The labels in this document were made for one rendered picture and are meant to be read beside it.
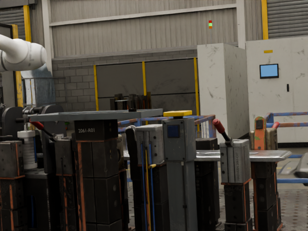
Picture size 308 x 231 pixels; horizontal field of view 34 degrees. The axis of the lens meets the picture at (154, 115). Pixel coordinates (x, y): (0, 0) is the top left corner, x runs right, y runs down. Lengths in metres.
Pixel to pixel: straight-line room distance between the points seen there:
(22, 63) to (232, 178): 0.99
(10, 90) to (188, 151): 4.37
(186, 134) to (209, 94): 8.41
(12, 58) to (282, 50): 7.90
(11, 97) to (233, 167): 4.33
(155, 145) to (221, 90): 8.17
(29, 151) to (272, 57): 8.10
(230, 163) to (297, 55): 8.19
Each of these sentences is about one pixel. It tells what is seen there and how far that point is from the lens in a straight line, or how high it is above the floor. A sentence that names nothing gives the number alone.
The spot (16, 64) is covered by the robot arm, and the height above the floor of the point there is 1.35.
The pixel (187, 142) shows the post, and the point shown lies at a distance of 1.34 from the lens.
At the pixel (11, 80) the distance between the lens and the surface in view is 5.64.
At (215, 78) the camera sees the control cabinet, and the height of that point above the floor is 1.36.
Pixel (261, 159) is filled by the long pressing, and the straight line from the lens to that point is 1.57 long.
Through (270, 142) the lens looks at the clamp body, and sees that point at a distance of 1.79.
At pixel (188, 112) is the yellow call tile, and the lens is 1.36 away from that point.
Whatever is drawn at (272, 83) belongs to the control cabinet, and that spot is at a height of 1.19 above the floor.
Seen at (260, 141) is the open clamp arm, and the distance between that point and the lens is 1.78.
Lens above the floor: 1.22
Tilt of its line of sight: 3 degrees down
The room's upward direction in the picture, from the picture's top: 3 degrees counter-clockwise
